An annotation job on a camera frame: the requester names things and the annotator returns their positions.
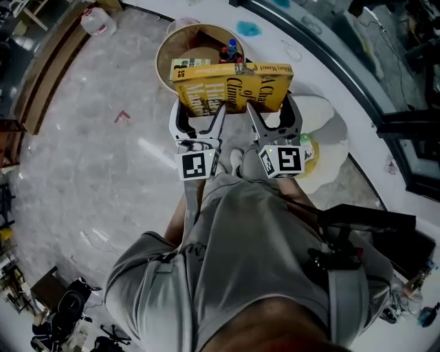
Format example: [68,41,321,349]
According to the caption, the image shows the round beige basket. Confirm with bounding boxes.
[155,23,247,100]

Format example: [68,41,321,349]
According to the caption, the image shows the person's left forearm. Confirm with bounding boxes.
[164,180,204,248]

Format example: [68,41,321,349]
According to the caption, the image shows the person's grey harness strap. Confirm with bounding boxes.
[140,254,195,352]
[326,269,371,348]

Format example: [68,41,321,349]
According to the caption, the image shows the yellow book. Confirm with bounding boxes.
[168,61,295,116]

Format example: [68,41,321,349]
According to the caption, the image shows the white wooden table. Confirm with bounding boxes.
[13,0,49,32]

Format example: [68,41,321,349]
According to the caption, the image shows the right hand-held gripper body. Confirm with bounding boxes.
[255,136,305,180]

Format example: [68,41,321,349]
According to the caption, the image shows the yellow round seat cushion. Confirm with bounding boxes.
[298,137,320,182]

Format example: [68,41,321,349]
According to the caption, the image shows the white petal-shaped chair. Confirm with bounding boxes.
[291,94,350,195]

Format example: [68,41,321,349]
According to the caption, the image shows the wooden steps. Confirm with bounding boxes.
[13,13,90,137]

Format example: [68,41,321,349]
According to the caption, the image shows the large clear water jug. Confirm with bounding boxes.
[80,7,117,37]

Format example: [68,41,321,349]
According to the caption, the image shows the blue cap drink bottle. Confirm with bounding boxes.
[225,38,240,65]

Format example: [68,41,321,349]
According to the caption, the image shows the person's grey shirt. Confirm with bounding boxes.
[104,173,395,352]

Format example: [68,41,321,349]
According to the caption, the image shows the person's right forearm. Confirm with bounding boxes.
[274,177,317,207]

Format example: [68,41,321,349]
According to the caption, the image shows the black office chair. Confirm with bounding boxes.
[30,274,131,352]

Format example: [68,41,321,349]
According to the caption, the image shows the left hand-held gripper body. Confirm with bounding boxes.
[174,137,223,182]

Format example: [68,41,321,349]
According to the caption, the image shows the brown wooden cabinet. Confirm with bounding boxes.
[0,120,28,169]

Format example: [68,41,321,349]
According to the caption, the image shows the thin wire loop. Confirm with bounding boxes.
[280,39,303,63]

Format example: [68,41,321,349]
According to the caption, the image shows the black monitor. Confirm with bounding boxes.
[318,203,417,238]

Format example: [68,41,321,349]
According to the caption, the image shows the teal cover book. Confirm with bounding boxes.
[298,133,316,161]

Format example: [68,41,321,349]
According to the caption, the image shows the person's left shoe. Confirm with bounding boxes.
[229,148,245,177]

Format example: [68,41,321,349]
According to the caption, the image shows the black window frame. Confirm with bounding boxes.
[228,0,440,200]

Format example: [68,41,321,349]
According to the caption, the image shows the small brown table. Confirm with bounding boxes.
[30,266,69,310]

